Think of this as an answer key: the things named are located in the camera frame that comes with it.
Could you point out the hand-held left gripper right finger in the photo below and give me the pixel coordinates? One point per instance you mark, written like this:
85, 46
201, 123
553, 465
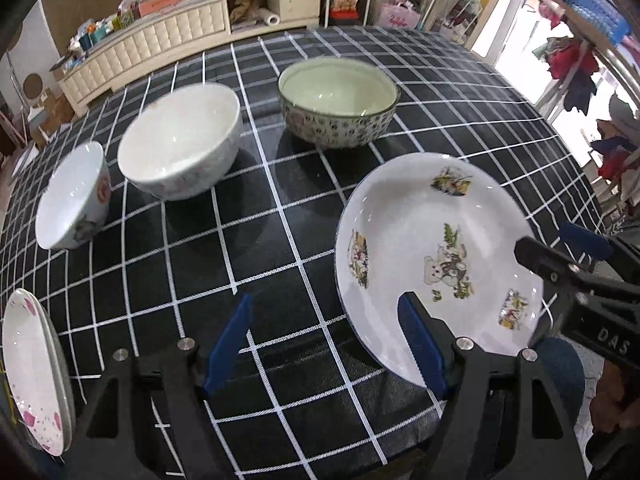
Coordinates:
422, 345

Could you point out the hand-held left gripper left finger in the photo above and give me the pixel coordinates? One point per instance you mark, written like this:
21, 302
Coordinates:
227, 350

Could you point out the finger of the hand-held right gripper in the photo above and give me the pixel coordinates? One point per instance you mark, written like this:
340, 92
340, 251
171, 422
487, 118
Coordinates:
585, 240
547, 262

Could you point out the white cartoon print plate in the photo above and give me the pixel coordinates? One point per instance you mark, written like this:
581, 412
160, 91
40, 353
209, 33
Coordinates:
400, 240

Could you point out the green floral pattern bowl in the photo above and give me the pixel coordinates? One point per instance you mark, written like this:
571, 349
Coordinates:
335, 95

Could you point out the person's right hand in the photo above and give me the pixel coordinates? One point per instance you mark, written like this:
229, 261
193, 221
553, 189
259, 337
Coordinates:
617, 395

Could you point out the black white checkered tablecloth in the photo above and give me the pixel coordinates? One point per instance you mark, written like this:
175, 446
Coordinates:
280, 240

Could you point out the white pink-petal plate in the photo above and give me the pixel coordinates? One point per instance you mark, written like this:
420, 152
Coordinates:
67, 390
30, 365

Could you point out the hanging red clothes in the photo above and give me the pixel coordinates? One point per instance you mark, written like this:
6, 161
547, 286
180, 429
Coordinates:
572, 62

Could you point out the large white bowl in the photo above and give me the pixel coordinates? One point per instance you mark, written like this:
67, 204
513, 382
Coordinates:
175, 140

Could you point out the small white pink-flower bowl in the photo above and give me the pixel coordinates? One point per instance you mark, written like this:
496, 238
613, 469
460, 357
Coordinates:
70, 200

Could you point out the pink gift bag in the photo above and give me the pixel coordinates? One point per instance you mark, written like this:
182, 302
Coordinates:
397, 16

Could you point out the cream padded low cabinet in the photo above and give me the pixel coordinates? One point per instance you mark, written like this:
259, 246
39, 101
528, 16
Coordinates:
150, 45

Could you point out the white paper towel roll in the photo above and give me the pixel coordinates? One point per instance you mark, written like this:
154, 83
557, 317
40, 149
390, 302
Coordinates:
268, 19

